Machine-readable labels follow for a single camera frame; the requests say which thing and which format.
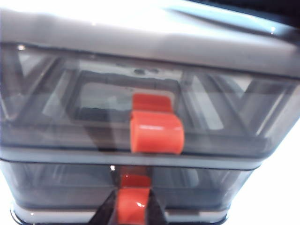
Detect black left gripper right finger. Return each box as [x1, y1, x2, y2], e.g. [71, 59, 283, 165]
[146, 187, 168, 225]

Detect white plastic drawer cabinet frame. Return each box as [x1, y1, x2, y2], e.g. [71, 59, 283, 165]
[0, 0, 300, 223]

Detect smoky transparent drawer red handle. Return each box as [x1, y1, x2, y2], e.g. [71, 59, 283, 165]
[0, 161, 254, 225]
[0, 44, 300, 159]

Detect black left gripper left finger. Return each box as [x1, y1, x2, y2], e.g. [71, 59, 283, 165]
[90, 187, 118, 225]

